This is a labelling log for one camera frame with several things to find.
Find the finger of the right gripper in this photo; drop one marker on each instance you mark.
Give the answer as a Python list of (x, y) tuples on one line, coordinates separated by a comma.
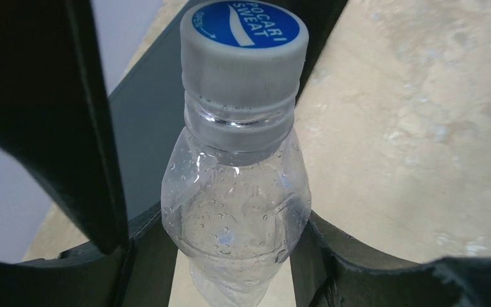
[(55, 117)]

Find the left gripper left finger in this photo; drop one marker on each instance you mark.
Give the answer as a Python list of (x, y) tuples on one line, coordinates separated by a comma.
[(138, 275)]

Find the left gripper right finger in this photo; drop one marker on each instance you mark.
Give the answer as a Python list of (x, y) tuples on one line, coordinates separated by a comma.
[(332, 268)]

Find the clear plastic bottle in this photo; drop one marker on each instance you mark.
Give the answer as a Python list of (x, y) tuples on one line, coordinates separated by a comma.
[(235, 198)]

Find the blue white bottle cap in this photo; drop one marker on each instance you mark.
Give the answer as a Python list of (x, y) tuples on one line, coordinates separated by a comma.
[(242, 54)]

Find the black flat electronics box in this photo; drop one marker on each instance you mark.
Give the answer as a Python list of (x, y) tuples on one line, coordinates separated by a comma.
[(147, 108)]

